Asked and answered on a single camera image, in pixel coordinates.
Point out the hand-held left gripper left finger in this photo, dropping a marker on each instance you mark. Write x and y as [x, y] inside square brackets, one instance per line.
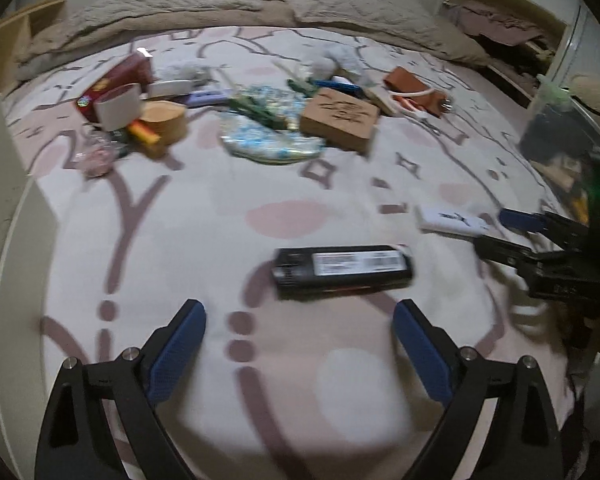
[177, 355]

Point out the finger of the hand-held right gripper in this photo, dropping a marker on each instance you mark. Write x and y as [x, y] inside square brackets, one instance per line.
[522, 220]
[500, 250]

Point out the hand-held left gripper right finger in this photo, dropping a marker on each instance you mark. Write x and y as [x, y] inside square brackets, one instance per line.
[422, 355]

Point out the small white printed box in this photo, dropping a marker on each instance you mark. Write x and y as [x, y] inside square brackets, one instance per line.
[450, 221]

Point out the black rectangular battery pack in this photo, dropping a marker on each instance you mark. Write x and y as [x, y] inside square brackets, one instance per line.
[340, 270]

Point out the blue floral plastic bag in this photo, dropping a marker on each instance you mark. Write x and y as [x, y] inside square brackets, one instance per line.
[260, 140]

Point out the clear plastic storage bin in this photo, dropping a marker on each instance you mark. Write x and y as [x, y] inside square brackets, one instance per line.
[550, 115]

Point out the bear print bed sheet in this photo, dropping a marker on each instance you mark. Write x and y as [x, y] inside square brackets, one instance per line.
[189, 240]

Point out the straw hat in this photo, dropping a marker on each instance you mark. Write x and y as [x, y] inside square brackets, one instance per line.
[592, 95]

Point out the pile of clothes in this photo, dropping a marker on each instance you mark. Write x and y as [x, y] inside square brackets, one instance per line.
[500, 30]

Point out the brown printed cardboard box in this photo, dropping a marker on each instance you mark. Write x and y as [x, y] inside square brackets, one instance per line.
[340, 117]

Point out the clear pink plastic bag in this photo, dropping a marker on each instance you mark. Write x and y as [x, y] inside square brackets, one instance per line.
[97, 152]

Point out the yellow and red tube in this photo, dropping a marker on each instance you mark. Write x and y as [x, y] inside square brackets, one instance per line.
[144, 132]

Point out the blue bar-shaped item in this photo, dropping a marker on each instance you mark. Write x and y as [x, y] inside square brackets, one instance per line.
[337, 86]

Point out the round wooden box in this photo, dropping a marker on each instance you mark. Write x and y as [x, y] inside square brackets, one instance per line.
[164, 120]

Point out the white plush toy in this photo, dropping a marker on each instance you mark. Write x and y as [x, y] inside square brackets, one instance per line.
[332, 60]

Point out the white cup with brown rim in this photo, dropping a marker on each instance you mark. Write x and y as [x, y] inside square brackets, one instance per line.
[117, 110]

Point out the green plastic clothespin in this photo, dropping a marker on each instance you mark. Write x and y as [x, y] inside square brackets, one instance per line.
[300, 85]
[257, 110]

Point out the purple bar-shaped item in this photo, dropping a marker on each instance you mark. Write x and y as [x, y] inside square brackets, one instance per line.
[207, 96]

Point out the white rectangular case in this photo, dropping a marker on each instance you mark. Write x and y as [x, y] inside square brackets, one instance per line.
[167, 89]

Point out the beige quilted flat pillow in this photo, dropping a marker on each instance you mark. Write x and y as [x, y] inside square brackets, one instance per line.
[360, 5]

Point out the white fluffy item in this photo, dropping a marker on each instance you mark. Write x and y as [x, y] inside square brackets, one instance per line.
[184, 71]

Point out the red rectangular box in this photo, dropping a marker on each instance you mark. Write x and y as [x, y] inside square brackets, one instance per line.
[124, 72]

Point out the beige quilted blanket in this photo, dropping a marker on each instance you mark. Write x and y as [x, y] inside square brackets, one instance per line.
[144, 15]

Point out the long wooden bedside shelf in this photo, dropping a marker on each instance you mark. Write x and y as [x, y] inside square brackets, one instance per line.
[14, 35]

